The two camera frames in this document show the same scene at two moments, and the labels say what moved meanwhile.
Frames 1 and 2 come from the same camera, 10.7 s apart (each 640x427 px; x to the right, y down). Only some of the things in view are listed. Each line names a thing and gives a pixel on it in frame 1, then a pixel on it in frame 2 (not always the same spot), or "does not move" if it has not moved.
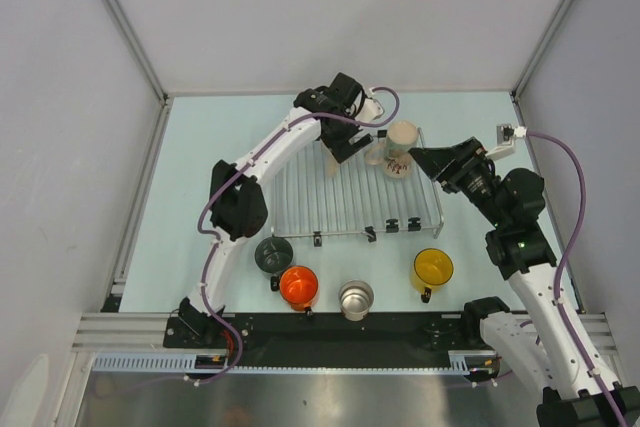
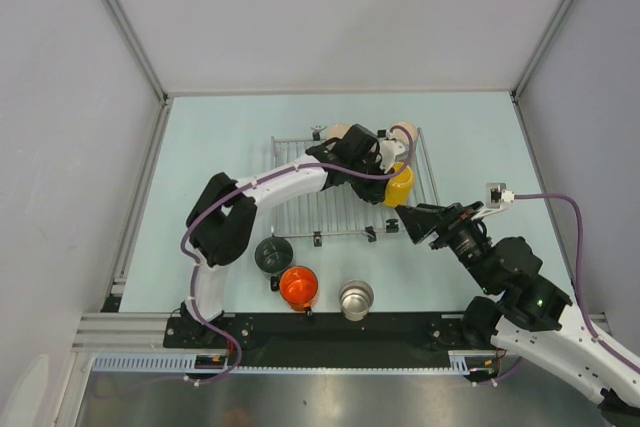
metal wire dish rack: [315, 195] does not move
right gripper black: [450, 165] -> [420, 220]
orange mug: [299, 286] does not move
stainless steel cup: [356, 297] does not move
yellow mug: [431, 268] -> [398, 188]
